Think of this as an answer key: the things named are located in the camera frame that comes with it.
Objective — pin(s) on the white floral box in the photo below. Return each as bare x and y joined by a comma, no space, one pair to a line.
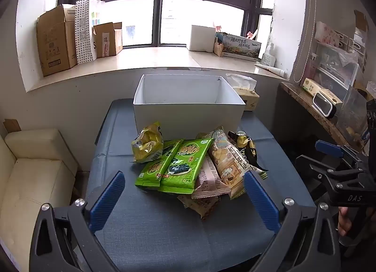
327,33

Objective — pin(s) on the white dotted paper bag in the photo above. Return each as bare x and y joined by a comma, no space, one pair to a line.
83,34

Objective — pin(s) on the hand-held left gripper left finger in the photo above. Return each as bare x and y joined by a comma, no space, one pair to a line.
107,198

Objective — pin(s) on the landscape printed box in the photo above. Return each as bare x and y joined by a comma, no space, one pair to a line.
239,47

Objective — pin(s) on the clear acrylic box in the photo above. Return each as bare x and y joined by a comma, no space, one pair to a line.
352,116

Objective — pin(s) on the large brown cardboard box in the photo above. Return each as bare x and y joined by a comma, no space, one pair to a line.
54,43

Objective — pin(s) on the wooden side shelf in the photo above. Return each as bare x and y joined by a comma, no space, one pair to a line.
299,95

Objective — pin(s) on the small brown cardboard box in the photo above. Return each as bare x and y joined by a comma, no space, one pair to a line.
107,41

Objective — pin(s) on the clear plastic organizer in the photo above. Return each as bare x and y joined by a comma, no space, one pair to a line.
337,63

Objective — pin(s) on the stone windowsill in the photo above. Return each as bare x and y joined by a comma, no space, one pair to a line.
164,60

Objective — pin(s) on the white cardboard box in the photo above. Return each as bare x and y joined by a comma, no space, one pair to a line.
188,113

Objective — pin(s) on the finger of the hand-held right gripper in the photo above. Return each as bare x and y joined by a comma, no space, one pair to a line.
352,192
329,147

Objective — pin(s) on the white tube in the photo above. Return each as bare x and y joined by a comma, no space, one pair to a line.
273,70

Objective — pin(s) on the brown cardboard piece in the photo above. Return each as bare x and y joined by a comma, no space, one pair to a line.
11,126

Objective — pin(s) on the white foam box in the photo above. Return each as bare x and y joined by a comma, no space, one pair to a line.
201,38

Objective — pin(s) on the pink striped wafer packet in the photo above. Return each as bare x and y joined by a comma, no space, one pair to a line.
210,182

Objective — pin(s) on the brown snack packet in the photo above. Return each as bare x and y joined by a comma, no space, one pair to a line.
202,206

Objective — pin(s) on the black and yellow packet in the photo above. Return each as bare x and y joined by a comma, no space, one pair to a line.
249,151

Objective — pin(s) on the cream biscuit packet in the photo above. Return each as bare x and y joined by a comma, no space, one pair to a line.
227,157

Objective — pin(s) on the small wooden holder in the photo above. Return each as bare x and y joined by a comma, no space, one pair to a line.
218,48

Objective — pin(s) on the cream sofa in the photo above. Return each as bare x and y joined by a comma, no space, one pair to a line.
26,178

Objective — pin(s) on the white plastic bottle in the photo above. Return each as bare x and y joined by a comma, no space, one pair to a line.
268,57

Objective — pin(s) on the green seaweed packet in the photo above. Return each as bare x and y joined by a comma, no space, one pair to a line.
151,172
185,166

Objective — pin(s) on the cream tissue pack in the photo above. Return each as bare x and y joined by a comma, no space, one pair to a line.
312,85

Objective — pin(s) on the person's right hand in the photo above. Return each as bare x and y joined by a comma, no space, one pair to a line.
343,222

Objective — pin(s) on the stitched leather panel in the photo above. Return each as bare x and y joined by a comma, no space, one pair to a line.
304,25

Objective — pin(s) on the pink figure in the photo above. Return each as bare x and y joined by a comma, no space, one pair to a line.
252,34
218,26

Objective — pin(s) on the beige tissue box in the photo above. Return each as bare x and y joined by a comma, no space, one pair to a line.
249,98

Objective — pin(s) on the yellow chip bag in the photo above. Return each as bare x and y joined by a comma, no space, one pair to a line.
147,145

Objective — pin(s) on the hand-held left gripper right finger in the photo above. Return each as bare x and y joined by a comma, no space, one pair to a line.
261,198

